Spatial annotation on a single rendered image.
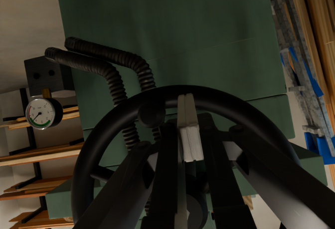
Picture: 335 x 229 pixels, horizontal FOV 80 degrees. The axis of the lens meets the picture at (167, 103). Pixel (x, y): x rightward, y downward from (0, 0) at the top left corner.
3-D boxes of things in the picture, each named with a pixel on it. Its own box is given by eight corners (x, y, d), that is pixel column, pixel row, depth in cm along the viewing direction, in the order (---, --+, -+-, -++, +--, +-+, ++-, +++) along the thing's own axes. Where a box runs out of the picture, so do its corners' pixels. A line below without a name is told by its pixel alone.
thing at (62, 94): (56, 51, 41) (63, 90, 41) (87, 62, 54) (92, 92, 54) (20, 60, 42) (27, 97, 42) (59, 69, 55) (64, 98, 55)
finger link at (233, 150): (202, 146, 12) (252, 139, 12) (196, 113, 17) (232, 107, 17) (205, 166, 13) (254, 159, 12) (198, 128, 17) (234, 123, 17)
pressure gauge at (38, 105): (49, 85, 39) (57, 126, 39) (62, 86, 43) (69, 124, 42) (20, 91, 40) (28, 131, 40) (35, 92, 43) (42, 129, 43)
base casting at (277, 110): (290, 93, 39) (299, 138, 39) (233, 96, 96) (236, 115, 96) (80, 130, 45) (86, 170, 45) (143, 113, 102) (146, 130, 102)
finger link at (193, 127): (187, 125, 14) (198, 123, 14) (185, 93, 20) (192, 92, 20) (195, 161, 15) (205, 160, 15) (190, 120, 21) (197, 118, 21)
